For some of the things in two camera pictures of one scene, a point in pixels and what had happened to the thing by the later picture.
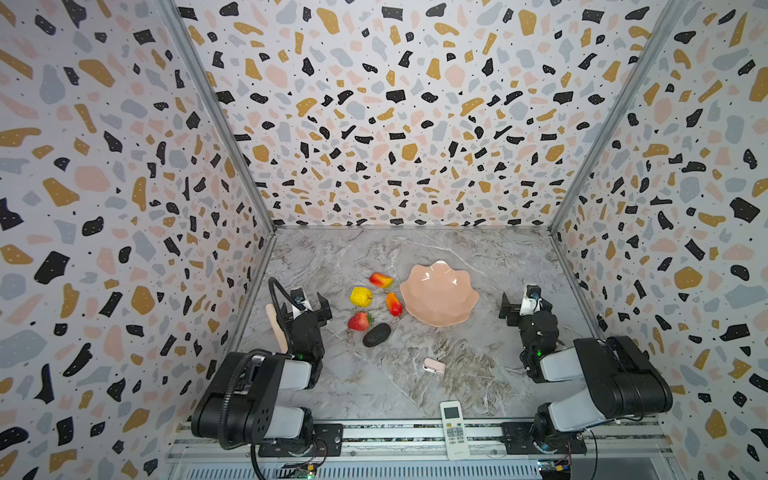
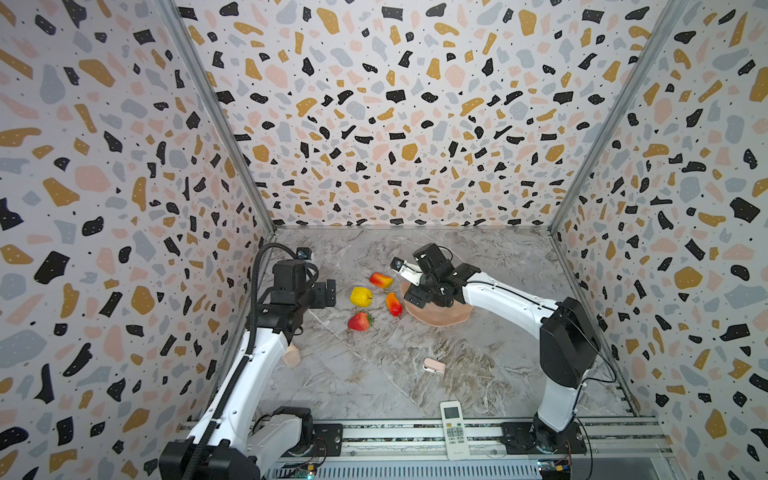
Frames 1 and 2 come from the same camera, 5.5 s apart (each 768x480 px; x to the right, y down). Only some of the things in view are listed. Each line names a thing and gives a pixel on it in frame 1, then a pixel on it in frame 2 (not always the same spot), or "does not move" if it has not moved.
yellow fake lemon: [361, 296] does not move
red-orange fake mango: [393, 304] does not move
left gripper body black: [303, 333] → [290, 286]
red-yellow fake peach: [381, 280] does not move
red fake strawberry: [360, 321] does not move
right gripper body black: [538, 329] → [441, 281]
